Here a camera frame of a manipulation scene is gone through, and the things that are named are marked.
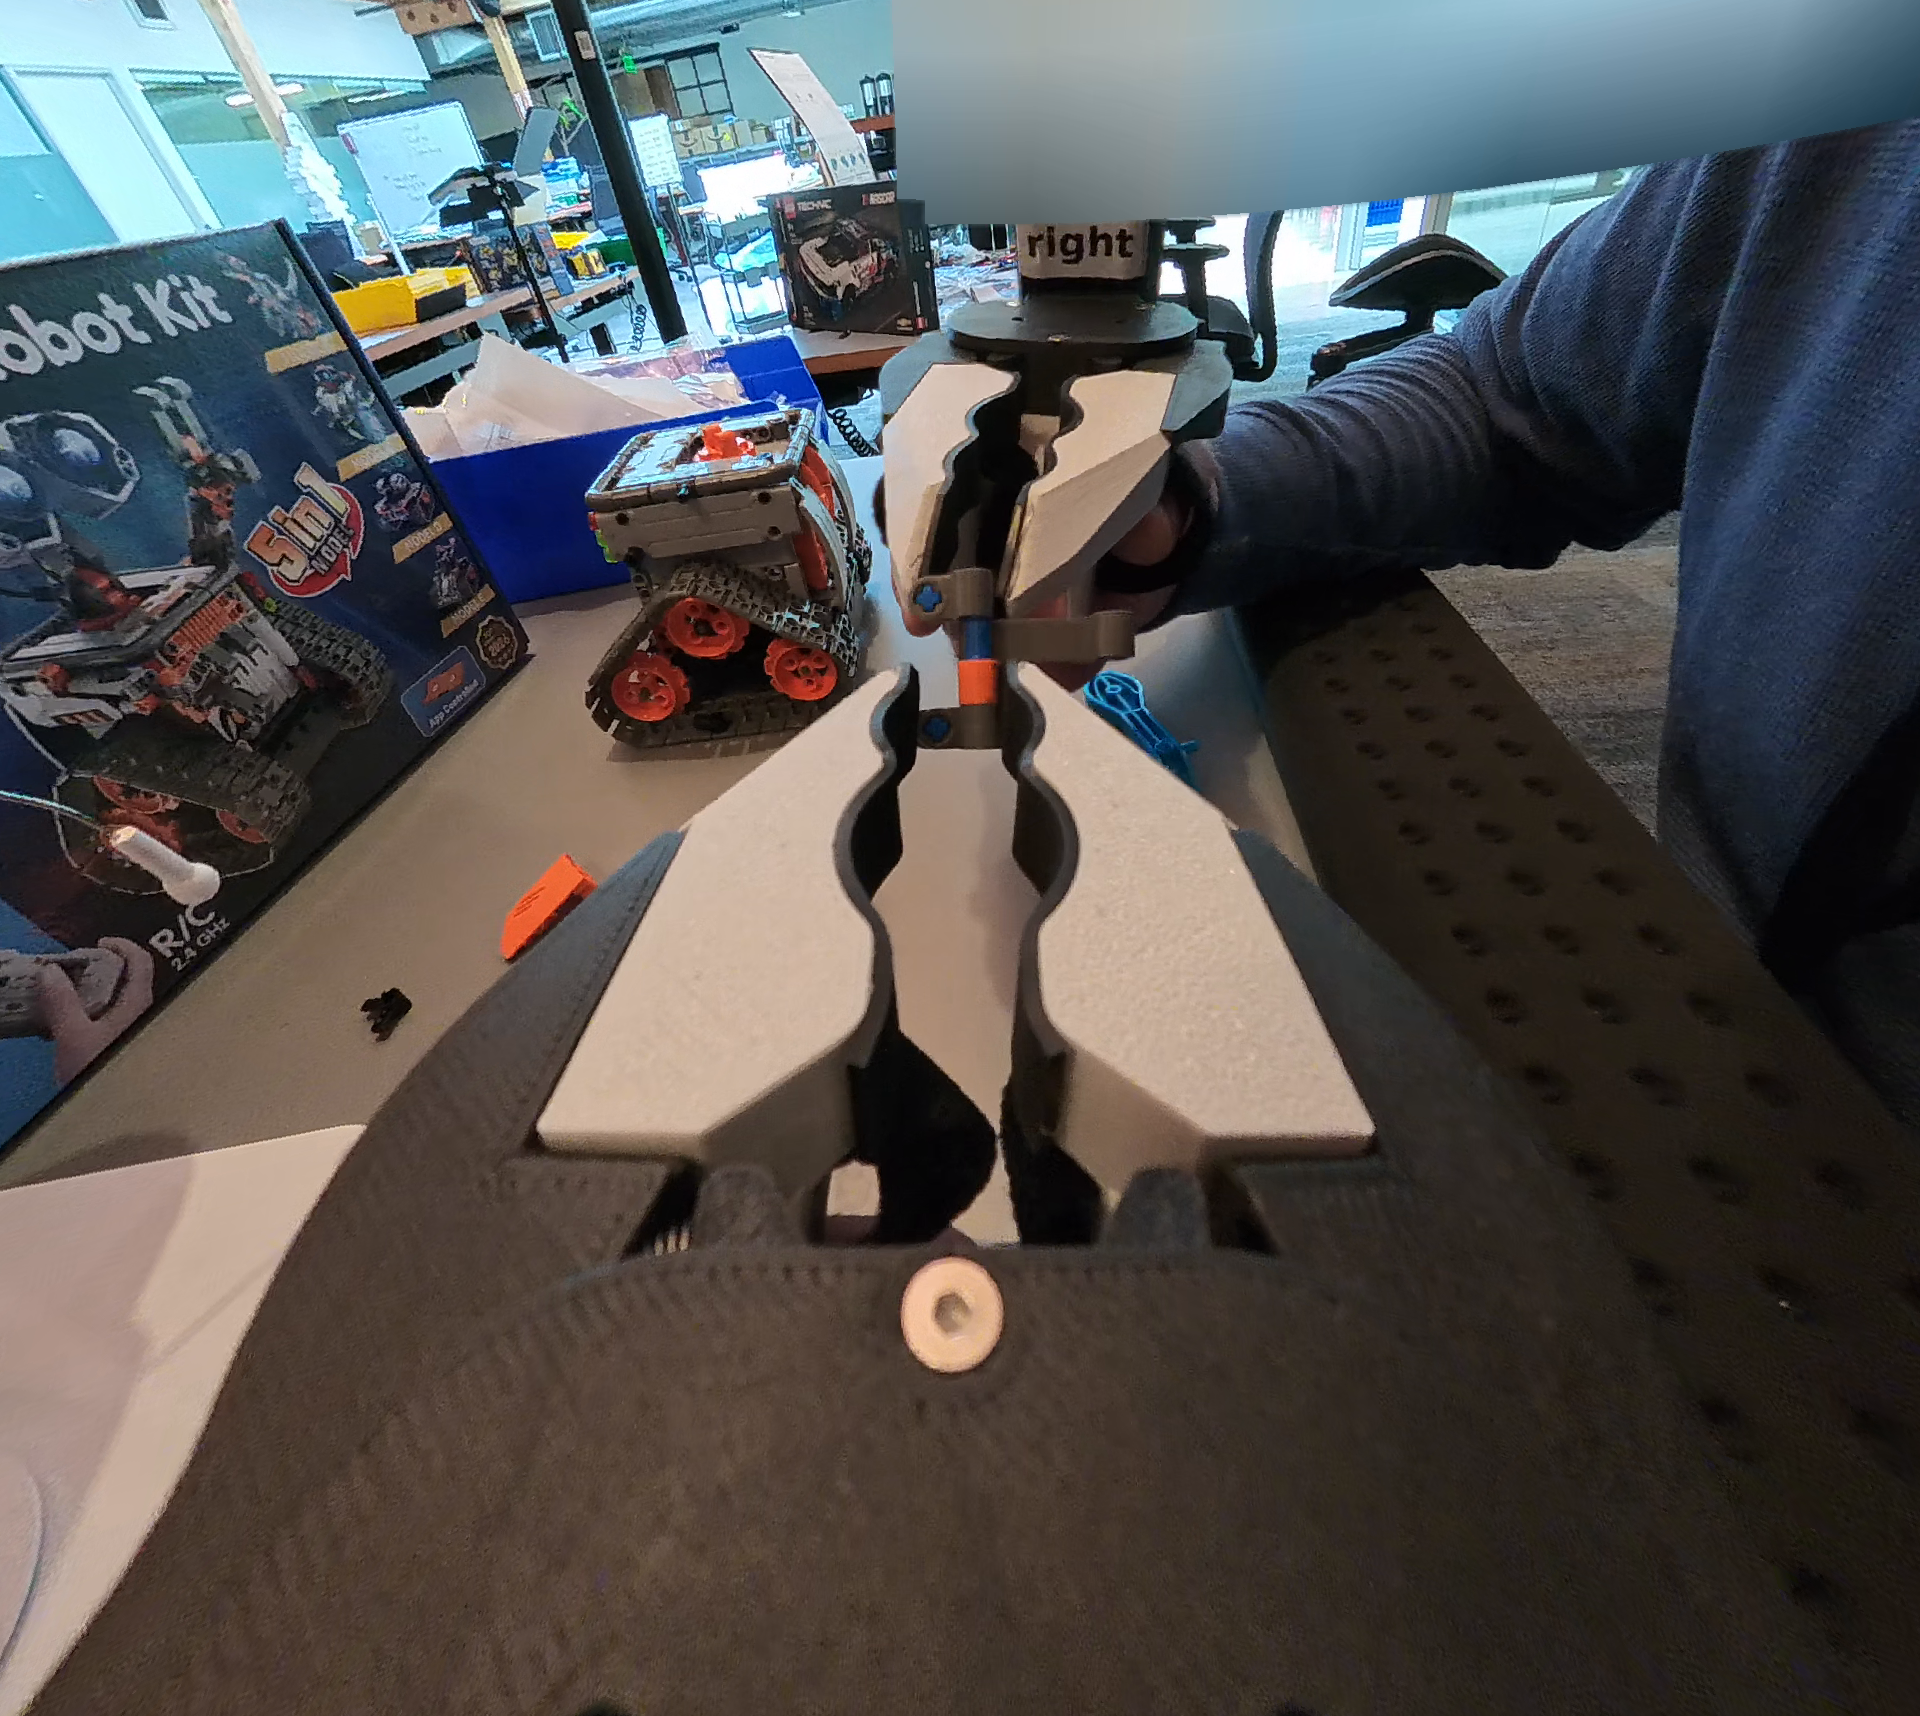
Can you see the dark blue robot kit box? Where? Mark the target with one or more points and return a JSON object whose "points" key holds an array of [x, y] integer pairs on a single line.
{"points": [[225, 546]]}

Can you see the white book stand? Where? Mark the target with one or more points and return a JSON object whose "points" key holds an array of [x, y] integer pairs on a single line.
{"points": [[120, 1297]]}

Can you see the orange connector piece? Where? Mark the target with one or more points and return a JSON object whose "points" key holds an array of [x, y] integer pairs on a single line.
{"points": [[978, 684]]}

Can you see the whiteboard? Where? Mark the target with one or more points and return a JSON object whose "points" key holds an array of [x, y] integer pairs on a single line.
{"points": [[404, 164]]}

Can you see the black car model box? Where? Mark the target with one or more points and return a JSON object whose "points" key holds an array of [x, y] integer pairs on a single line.
{"points": [[848, 254]]}

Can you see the blue tagged storage bin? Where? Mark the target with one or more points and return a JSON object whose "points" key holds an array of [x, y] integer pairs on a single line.
{"points": [[511, 516]]}

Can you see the wooden post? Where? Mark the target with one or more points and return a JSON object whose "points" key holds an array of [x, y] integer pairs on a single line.
{"points": [[241, 51]]}

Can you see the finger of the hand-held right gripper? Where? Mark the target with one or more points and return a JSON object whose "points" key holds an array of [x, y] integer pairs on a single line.
{"points": [[922, 457], [1111, 457]]}

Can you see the yellow bin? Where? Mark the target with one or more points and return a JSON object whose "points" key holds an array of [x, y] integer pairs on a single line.
{"points": [[398, 299]]}

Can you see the white crumpled paper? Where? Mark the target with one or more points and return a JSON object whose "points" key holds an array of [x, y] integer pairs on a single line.
{"points": [[525, 397]]}

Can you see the white tilted board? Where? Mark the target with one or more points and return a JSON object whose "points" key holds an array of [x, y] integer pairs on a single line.
{"points": [[811, 119]]}

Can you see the black tripod stand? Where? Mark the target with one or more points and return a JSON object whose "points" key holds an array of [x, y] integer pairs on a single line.
{"points": [[488, 195]]}

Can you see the person's blue sweater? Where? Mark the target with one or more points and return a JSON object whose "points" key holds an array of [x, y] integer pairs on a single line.
{"points": [[1830, 771]]}

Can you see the small black piece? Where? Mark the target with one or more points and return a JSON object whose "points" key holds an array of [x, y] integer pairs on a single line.
{"points": [[386, 1014]]}

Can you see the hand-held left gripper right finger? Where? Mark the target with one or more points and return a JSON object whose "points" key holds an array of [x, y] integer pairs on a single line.
{"points": [[1200, 980]]}

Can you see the person's right hand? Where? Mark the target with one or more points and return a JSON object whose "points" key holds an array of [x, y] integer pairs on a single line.
{"points": [[1148, 542]]}

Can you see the dark grey double-hole connector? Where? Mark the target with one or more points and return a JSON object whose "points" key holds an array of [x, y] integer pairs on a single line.
{"points": [[974, 729]]}

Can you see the dark grey beam assembly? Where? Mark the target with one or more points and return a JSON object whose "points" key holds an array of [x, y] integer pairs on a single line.
{"points": [[1064, 638]]}

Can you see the light blue plastic tool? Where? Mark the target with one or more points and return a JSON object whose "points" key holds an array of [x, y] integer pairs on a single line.
{"points": [[1133, 710]]}

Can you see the orange wedge panel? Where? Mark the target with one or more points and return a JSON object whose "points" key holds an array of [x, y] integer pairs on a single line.
{"points": [[541, 908]]}

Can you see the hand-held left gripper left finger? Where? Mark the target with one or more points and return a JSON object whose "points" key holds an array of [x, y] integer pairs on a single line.
{"points": [[705, 980]]}

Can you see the tracked toy robot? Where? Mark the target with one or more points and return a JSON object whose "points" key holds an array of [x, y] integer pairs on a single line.
{"points": [[705, 500]]}

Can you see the black pole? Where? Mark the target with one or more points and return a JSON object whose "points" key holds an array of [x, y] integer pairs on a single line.
{"points": [[585, 66]]}

